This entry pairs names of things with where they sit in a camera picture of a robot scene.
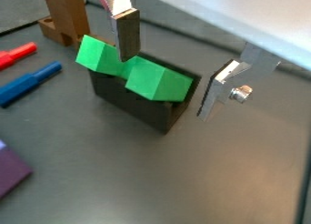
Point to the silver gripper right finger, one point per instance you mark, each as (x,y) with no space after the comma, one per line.
(229,82)

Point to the purple board with cross slot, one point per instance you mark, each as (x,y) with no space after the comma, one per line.
(13,169)

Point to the green U-shaped block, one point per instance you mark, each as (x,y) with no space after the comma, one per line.
(148,79)

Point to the brown T-shaped block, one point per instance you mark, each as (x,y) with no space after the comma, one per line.
(66,23)

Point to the blue peg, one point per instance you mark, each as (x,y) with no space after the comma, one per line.
(25,83)

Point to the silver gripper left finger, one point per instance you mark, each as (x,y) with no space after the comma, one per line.
(125,25)

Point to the black angle fixture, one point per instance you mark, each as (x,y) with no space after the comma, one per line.
(157,114)

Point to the red peg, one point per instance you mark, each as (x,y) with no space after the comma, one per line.
(8,57)

